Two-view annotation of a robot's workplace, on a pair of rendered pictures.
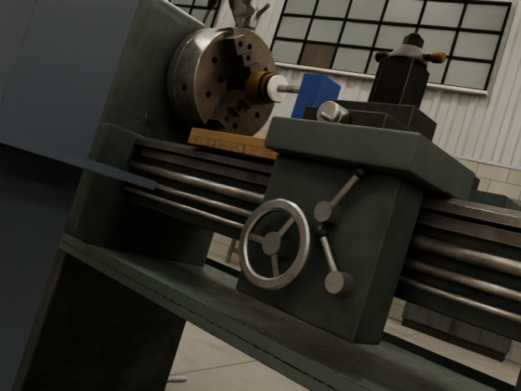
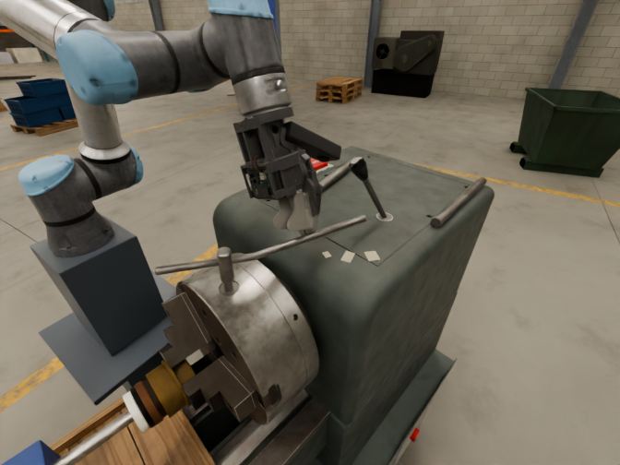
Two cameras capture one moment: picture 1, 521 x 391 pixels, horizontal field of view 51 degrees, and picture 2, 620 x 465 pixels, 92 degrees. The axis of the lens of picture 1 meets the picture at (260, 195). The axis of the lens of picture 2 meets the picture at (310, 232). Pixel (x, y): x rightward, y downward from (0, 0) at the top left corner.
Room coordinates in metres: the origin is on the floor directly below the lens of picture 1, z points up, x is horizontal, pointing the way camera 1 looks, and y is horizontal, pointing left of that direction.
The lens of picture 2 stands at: (1.70, -0.19, 1.60)
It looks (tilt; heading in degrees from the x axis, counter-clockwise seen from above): 35 degrees down; 91
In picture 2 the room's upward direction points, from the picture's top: straight up
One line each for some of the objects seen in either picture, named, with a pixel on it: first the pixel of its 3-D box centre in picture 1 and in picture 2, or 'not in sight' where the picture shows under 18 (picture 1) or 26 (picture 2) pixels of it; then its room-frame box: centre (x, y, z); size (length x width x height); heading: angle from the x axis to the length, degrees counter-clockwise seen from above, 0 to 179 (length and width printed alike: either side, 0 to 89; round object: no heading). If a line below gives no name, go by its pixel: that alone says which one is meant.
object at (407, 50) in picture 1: (408, 57); not in sight; (1.07, -0.20, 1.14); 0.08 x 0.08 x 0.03
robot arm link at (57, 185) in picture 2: not in sight; (59, 186); (1.05, 0.49, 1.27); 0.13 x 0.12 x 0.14; 57
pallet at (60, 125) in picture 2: not in sight; (51, 103); (-3.26, 5.70, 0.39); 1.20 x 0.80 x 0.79; 68
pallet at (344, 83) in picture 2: not in sight; (339, 89); (2.33, 8.43, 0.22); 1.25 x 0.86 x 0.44; 63
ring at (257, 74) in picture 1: (263, 87); (167, 388); (1.45, 0.08, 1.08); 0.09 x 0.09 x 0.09; 46
